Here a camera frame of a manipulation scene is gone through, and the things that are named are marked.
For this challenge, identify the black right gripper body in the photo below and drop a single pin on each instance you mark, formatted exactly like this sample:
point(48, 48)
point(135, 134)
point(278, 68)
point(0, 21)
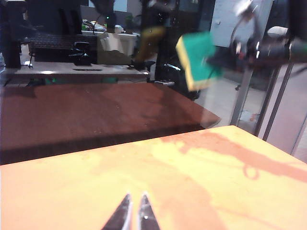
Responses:
point(261, 51)

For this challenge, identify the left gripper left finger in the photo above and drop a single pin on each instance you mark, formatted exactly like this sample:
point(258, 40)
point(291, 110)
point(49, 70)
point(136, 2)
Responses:
point(120, 215)

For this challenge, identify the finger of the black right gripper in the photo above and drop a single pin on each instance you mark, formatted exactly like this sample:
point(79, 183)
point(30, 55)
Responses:
point(214, 64)

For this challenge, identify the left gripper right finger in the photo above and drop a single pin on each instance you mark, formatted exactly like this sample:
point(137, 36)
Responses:
point(146, 215)

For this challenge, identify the green and yellow sponge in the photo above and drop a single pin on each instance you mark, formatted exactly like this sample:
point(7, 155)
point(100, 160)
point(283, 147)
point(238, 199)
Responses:
point(199, 55)

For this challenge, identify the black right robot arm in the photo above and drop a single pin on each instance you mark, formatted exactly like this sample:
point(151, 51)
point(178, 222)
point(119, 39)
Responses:
point(298, 48)

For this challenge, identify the large glass window pane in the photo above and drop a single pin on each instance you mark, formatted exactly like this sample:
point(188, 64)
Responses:
point(72, 107)

